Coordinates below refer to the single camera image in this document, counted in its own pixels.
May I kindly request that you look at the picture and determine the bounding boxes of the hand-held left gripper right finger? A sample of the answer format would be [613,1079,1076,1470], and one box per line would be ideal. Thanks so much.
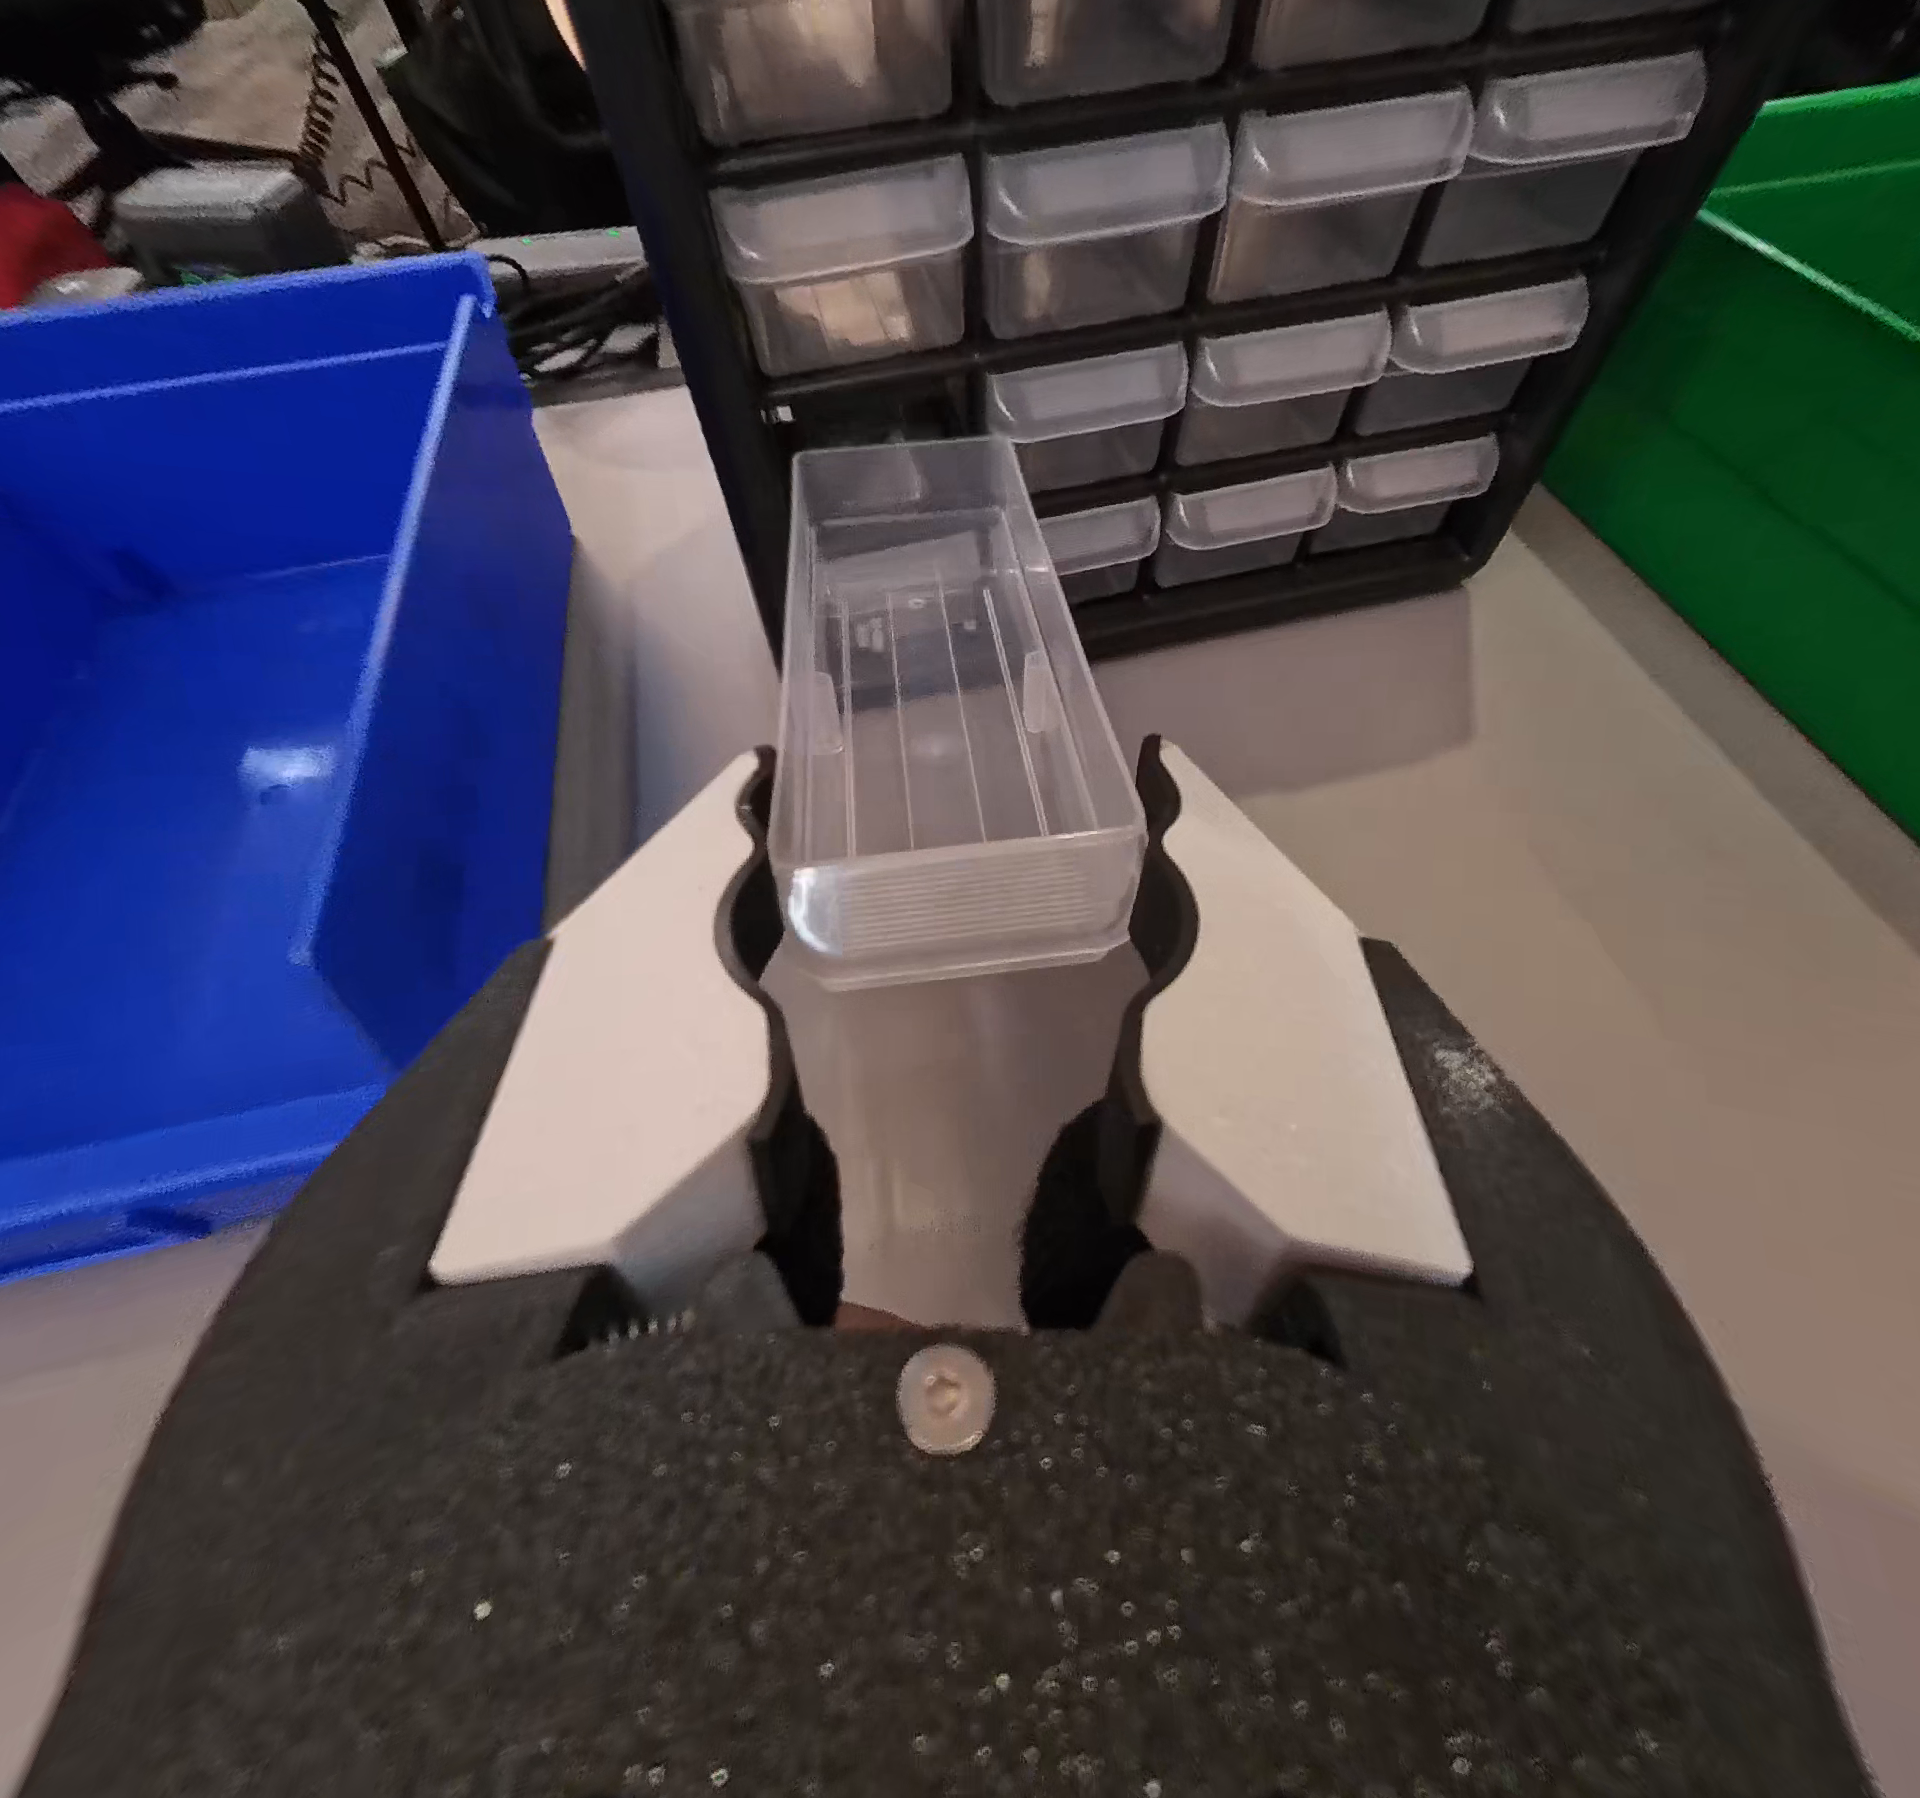
[1022,734,1476,1332]

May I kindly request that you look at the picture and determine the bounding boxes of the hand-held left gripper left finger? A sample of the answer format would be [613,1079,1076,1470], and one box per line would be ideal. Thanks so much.
[429,744,846,1332]

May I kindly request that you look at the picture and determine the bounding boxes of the clear plastic drawer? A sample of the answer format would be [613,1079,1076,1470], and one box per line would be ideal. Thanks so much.
[764,437,1154,994]

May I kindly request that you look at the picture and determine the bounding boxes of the blue plastic bin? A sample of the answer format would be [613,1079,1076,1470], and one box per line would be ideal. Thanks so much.
[0,250,580,1283]

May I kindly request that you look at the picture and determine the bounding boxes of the green plastic bin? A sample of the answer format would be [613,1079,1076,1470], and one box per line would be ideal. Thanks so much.
[1542,79,1920,841]

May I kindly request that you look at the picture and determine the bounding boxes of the black drawer cabinet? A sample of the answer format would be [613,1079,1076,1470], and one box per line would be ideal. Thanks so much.
[577,0,1825,663]

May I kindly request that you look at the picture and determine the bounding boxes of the set of clear cabinet drawers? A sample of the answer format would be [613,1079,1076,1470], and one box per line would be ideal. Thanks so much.
[637,0,1786,602]

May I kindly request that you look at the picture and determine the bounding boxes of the grey box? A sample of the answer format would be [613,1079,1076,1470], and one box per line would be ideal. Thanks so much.
[113,170,344,290]

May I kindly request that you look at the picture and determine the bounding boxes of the red cloth item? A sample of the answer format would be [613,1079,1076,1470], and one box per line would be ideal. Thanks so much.
[0,186,114,313]

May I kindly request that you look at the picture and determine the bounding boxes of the black cable bundle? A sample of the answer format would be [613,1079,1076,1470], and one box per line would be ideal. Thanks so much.
[492,232,664,383]

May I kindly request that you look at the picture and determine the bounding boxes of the black desk frame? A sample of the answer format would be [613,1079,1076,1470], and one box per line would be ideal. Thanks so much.
[0,0,505,259]

